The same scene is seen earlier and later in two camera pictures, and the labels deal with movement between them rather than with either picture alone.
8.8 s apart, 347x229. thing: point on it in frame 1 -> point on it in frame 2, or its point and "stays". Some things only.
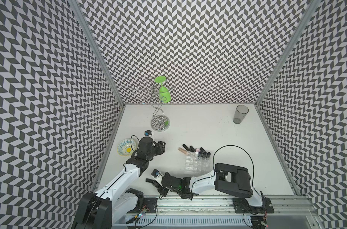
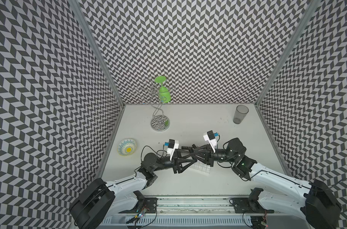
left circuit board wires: [132, 220] stays
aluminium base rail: [296, 213] stays
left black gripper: [160, 147] -> [176, 162]
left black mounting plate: [147, 205] stays
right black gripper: [160, 189] -> [209, 154]
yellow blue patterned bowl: [126, 146] stays
